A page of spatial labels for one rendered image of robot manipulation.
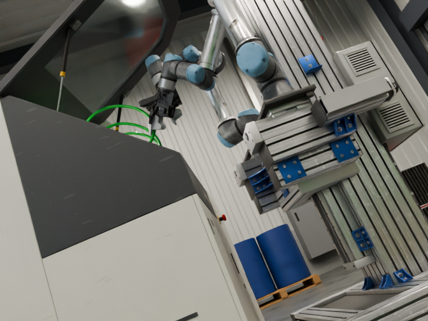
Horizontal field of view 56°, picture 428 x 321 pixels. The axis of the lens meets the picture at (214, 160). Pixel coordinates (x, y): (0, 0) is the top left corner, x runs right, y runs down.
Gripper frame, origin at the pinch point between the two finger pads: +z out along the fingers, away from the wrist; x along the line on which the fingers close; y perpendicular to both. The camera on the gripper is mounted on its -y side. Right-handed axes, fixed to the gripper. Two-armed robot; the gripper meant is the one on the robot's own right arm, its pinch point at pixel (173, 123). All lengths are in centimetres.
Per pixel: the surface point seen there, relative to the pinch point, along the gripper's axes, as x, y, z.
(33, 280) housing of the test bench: -35, -63, 48
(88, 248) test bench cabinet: -35, -42, 45
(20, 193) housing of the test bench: -35, -59, 16
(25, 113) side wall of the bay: -34, -49, -14
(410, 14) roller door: 548, 475, -247
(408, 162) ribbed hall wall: 730, 405, -7
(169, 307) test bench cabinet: -36, -22, 73
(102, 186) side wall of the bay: -35, -30, 27
